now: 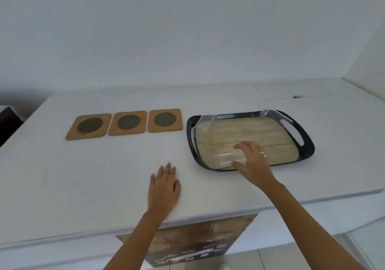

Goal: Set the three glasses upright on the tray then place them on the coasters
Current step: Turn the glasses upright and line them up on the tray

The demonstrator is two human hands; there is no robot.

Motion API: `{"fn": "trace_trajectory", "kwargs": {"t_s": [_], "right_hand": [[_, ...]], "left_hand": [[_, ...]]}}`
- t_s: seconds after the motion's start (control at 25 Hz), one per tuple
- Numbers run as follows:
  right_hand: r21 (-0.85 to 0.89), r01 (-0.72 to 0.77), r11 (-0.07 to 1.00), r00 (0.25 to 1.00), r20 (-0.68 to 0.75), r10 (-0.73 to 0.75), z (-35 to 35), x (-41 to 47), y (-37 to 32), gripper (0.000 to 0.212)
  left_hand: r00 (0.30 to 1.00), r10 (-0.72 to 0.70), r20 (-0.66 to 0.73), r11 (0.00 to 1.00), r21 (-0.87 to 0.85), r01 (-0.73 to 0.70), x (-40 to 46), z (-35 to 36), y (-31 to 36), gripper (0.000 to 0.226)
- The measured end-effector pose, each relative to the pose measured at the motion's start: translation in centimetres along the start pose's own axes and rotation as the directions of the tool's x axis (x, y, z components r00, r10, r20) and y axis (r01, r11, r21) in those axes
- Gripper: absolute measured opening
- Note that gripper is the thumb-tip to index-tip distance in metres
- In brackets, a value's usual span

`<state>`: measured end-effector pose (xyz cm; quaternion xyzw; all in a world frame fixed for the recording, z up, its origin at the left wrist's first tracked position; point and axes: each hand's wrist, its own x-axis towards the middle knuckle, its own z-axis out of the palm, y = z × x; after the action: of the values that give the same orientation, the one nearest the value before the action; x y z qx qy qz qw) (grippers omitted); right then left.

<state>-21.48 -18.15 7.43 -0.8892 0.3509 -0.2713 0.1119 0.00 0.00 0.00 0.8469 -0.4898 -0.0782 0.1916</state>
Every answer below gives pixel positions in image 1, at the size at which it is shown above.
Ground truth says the brown and black poster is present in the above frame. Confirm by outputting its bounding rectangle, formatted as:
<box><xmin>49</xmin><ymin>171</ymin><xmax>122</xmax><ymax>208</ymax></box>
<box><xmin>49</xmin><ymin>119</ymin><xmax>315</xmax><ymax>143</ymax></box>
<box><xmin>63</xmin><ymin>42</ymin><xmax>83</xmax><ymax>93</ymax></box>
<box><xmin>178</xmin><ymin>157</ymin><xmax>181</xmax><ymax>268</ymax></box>
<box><xmin>116</xmin><ymin>213</ymin><xmax>258</xmax><ymax>266</ymax></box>

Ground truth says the square cork coaster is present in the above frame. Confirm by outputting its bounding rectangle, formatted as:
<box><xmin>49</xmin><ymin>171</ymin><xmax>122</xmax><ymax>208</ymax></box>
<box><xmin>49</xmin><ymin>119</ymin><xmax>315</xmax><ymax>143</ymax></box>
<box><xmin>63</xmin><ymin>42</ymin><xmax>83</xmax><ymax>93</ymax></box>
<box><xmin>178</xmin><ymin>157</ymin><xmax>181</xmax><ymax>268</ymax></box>
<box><xmin>66</xmin><ymin>113</ymin><xmax>112</xmax><ymax>140</ymax></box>
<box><xmin>108</xmin><ymin>111</ymin><xmax>147</xmax><ymax>136</ymax></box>
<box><xmin>148</xmin><ymin>108</ymin><xmax>184</xmax><ymax>133</ymax></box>

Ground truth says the person's left hand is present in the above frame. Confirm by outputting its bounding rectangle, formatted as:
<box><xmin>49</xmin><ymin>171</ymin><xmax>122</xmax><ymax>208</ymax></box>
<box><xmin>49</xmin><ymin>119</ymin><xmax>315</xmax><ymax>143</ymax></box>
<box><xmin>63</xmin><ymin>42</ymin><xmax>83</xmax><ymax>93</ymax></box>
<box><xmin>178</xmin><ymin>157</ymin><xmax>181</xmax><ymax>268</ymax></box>
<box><xmin>147</xmin><ymin>162</ymin><xmax>181</xmax><ymax>218</ymax></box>

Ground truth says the black tray with wood inlay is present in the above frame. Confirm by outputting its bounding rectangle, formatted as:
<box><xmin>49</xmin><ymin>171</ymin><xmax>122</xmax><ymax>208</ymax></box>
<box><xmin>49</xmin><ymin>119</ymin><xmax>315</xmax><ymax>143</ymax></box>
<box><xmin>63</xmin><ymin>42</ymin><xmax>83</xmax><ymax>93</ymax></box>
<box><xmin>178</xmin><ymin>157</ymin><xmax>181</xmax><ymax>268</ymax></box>
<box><xmin>186</xmin><ymin>109</ymin><xmax>315</xmax><ymax>172</ymax></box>

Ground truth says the person's right hand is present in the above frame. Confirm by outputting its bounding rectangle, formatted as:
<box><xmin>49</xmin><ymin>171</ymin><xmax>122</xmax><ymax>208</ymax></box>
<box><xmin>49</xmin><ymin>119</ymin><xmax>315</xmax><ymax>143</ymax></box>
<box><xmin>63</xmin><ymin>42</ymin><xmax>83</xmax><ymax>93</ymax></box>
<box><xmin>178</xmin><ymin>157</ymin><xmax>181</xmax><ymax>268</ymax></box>
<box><xmin>233</xmin><ymin>141</ymin><xmax>281</xmax><ymax>189</ymax></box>

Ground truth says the person's right forearm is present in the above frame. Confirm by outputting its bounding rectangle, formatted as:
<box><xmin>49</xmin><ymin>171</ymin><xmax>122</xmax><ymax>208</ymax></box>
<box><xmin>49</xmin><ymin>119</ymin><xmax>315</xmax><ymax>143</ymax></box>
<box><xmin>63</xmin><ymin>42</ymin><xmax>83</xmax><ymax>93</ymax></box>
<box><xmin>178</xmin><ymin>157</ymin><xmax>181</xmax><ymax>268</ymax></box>
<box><xmin>260</xmin><ymin>177</ymin><xmax>366</xmax><ymax>270</ymax></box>

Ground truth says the clear drinking glass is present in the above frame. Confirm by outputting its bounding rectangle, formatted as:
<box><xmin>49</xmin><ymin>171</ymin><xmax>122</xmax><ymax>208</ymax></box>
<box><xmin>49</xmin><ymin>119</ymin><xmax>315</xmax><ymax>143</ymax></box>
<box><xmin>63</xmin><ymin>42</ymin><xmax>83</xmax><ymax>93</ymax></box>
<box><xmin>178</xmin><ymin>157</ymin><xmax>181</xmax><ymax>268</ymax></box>
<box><xmin>214</xmin><ymin>149</ymin><xmax>249</xmax><ymax>171</ymax></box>
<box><xmin>192</xmin><ymin>115</ymin><xmax>218</xmax><ymax>152</ymax></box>

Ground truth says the dark brown furniture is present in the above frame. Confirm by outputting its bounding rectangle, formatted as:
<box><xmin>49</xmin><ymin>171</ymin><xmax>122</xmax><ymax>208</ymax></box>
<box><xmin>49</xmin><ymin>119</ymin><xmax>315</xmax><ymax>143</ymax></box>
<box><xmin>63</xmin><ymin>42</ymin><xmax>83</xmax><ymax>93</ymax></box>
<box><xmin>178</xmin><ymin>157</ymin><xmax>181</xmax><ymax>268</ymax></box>
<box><xmin>0</xmin><ymin>105</ymin><xmax>24</xmax><ymax>148</ymax></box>

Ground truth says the person's left forearm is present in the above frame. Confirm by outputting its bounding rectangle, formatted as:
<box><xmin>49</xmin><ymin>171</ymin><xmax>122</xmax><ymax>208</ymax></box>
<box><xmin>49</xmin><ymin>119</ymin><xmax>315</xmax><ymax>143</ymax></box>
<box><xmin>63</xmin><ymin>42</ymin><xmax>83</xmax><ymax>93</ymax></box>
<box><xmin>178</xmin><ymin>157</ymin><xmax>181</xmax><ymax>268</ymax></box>
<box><xmin>103</xmin><ymin>210</ymin><xmax>169</xmax><ymax>270</ymax></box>

